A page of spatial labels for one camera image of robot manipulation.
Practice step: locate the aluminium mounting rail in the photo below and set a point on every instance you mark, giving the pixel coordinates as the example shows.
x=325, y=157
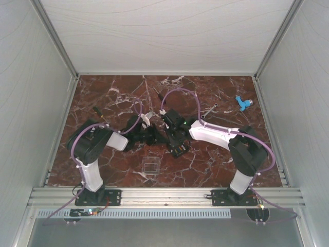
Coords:
x=55, y=197

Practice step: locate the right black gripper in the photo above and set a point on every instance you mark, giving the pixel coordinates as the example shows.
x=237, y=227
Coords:
x=168, y=130

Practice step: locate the silver wrench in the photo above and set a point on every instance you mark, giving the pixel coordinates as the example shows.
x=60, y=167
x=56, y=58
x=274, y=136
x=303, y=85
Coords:
x=209, y=111

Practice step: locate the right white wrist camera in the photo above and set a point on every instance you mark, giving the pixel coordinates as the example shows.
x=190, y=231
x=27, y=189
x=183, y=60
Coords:
x=162, y=112

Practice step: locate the grey slotted cable duct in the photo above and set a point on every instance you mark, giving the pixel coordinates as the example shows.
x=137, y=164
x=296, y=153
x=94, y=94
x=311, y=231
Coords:
x=152, y=213

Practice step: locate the black fuse box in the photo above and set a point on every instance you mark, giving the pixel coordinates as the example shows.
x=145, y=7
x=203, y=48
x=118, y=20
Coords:
x=179, y=150

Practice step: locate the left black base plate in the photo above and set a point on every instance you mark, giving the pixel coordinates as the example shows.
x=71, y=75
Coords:
x=99, y=198

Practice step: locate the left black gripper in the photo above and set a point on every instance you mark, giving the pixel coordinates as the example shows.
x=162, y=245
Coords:
x=157, y=138

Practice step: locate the blue plastic fitting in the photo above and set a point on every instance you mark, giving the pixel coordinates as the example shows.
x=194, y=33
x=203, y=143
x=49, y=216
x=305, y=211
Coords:
x=244, y=104

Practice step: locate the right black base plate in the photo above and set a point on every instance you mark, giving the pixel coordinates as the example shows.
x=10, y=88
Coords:
x=227, y=197

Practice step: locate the clear plastic fuse box cover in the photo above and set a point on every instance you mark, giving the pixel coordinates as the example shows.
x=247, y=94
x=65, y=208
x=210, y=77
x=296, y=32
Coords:
x=151, y=165

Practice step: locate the yellow black screwdriver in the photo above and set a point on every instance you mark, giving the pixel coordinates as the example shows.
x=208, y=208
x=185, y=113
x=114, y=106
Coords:
x=98, y=112

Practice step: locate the small black screwdriver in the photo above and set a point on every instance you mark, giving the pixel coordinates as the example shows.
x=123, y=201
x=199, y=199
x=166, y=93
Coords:
x=160, y=96

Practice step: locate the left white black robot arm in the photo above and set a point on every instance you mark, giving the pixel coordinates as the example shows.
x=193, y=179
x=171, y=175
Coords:
x=89, y=140

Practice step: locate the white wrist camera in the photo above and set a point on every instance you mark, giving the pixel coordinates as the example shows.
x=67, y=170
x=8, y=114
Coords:
x=146, y=119
x=162, y=112

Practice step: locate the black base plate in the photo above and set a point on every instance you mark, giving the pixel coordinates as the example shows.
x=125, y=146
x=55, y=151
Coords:
x=99, y=198
x=227, y=197

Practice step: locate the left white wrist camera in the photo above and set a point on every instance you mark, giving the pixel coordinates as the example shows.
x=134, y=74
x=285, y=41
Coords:
x=146, y=119

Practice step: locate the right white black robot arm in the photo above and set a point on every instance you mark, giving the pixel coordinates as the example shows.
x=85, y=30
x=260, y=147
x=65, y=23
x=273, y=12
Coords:
x=247, y=151

